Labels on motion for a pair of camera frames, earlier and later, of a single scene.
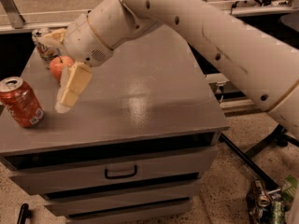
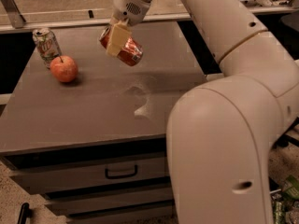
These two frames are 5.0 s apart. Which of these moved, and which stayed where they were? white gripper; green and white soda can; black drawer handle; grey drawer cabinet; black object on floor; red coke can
Moved: red coke can; white gripper
Stayed: green and white soda can; black object on floor; black drawer handle; grey drawer cabinet
